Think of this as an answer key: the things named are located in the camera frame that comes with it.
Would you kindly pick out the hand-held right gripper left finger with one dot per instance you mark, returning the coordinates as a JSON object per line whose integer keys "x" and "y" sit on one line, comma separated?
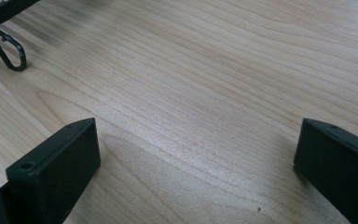
{"x": 59, "y": 174}

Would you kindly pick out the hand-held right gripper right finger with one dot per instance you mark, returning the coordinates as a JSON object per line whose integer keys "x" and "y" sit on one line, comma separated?
{"x": 338, "y": 168}

